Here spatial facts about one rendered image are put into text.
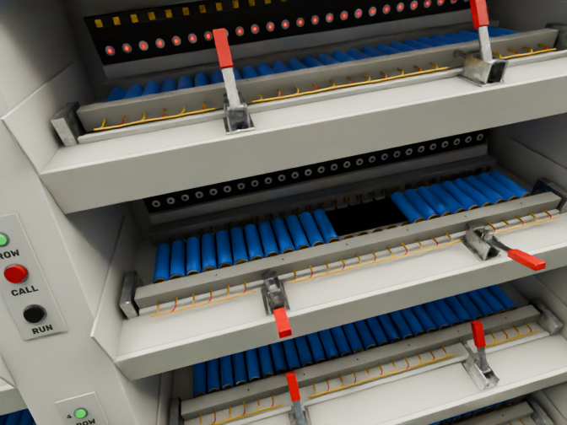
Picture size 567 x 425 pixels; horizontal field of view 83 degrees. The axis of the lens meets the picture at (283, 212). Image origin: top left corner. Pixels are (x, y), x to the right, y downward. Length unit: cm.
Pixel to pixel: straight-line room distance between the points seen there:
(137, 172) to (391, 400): 44
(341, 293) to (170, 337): 20
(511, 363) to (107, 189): 58
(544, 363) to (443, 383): 15
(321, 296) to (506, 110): 29
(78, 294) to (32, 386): 11
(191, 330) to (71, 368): 12
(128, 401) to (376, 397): 32
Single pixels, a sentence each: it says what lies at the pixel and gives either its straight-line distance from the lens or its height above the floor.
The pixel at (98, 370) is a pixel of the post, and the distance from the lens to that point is 42.
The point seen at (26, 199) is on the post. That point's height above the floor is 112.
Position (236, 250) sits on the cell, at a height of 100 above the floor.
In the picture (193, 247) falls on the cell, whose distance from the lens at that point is 45.
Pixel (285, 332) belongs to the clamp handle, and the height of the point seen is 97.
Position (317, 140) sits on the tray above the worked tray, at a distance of 33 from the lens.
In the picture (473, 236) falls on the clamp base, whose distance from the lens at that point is 46.
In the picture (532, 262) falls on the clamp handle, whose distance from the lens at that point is 42.
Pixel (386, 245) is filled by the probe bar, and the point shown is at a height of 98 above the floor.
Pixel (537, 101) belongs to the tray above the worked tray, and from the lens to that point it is 46.
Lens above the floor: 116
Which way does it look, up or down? 17 degrees down
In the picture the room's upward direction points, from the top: 10 degrees counter-clockwise
